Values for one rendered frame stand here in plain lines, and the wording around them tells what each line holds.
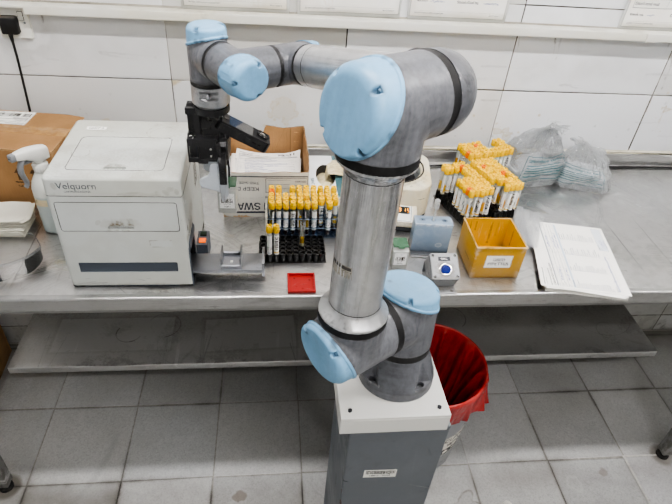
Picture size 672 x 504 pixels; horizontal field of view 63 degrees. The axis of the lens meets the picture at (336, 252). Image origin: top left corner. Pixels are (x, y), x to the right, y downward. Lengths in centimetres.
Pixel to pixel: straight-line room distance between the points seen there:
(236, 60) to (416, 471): 89
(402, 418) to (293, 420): 113
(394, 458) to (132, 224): 75
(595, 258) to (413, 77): 108
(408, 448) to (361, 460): 10
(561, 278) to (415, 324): 65
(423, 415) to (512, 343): 118
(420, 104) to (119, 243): 83
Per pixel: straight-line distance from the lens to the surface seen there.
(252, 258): 137
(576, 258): 163
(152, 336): 212
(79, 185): 125
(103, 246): 133
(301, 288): 135
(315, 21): 168
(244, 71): 98
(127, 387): 234
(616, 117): 215
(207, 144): 116
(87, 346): 214
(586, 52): 198
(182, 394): 227
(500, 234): 157
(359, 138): 66
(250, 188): 154
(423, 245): 148
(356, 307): 85
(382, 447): 116
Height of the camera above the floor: 178
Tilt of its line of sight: 38 degrees down
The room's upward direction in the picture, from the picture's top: 5 degrees clockwise
